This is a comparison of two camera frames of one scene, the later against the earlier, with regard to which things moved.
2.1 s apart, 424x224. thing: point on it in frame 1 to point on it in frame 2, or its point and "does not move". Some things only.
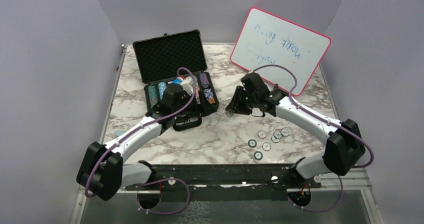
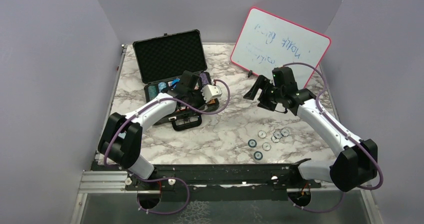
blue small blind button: [177, 81] does not move
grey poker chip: [262, 134] does not move
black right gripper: [235, 103] to [259, 83]
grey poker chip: [266, 146] does not move
